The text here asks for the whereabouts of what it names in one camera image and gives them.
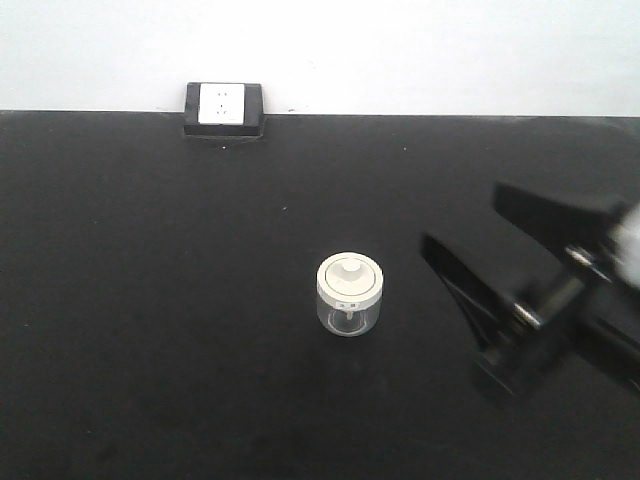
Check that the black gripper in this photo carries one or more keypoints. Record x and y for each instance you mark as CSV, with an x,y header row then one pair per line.
x,y
524,330

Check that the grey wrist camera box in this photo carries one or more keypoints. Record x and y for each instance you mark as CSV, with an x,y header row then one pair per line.
x,y
627,244

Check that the black white power socket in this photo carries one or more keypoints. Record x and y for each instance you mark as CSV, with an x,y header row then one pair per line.
x,y
223,110

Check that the glass jar with white lid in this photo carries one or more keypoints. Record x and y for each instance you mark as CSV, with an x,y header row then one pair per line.
x,y
349,289

